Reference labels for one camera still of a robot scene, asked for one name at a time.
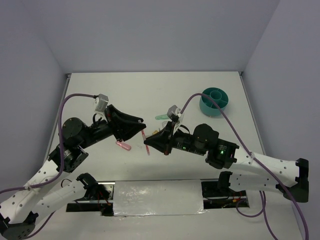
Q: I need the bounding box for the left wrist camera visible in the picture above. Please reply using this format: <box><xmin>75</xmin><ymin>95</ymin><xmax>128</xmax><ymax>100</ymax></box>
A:
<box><xmin>94</xmin><ymin>93</ymin><xmax>109</xmax><ymax>114</ymax></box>

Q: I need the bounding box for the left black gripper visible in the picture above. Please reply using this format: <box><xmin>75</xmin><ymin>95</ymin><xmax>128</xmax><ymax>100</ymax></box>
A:
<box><xmin>78</xmin><ymin>104</ymin><xmax>147</xmax><ymax>149</ymax></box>

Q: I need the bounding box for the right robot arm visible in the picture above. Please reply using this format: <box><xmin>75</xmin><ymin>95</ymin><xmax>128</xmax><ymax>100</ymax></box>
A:
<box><xmin>144</xmin><ymin>122</ymin><xmax>309</xmax><ymax>203</ymax></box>

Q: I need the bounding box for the teal round organizer container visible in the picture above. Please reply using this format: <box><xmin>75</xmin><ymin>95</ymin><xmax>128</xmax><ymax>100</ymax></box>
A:
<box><xmin>199</xmin><ymin>87</ymin><xmax>229</xmax><ymax>117</ymax></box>

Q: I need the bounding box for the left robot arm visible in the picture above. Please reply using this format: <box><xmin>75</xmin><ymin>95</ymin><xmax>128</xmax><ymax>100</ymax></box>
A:
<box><xmin>0</xmin><ymin>105</ymin><xmax>146</xmax><ymax>240</ymax></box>

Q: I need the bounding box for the silver foil tape sheet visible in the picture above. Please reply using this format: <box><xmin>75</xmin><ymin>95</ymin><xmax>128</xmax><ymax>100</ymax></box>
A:
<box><xmin>113</xmin><ymin>180</ymin><xmax>206</xmax><ymax>217</ymax></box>

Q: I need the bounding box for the red transparent pen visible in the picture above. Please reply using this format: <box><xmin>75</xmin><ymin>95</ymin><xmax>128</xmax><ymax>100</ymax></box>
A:
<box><xmin>141</xmin><ymin>130</ymin><xmax>152</xmax><ymax>157</ymax></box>

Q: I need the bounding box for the clear tape roll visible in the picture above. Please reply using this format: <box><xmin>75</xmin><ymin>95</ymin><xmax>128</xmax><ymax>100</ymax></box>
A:
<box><xmin>161</xmin><ymin>121</ymin><xmax>169</xmax><ymax>128</ymax></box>

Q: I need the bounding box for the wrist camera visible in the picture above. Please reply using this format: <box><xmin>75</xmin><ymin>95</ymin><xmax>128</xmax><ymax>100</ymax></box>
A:
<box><xmin>94</xmin><ymin>93</ymin><xmax>109</xmax><ymax>114</ymax></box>
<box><xmin>167</xmin><ymin>105</ymin><xmax>184</xmax><ymax>124</ymax></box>

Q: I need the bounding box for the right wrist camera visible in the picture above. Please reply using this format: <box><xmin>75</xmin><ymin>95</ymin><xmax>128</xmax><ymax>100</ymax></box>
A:
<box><xmin>167</xmin><ymin>105</ymin><xmax>184</xmax><ymax>124</ymax></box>

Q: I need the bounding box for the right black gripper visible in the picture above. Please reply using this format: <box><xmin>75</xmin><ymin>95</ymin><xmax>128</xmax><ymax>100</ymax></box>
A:
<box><xmin>143</xmin><ymin>120</ymin><xmax>206</xmax><ymax>156</ymax></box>

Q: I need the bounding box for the pink correction tape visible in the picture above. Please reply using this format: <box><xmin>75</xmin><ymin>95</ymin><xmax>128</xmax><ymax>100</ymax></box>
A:
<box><xmin>115</xmin><ymin>141</ymin><xmax>132</xmax><ymax>151</ymax></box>

